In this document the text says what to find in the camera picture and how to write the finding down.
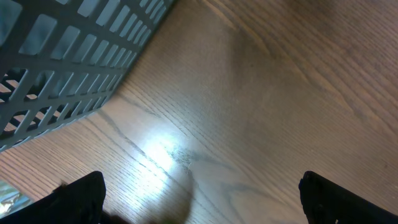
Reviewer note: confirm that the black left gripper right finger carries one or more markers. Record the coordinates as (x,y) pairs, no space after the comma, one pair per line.
(326,202)

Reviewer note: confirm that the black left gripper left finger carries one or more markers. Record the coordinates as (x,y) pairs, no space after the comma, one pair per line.
(80,202)

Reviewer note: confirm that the dark grey plastic basket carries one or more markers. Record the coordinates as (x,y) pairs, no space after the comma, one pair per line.
(62,60)

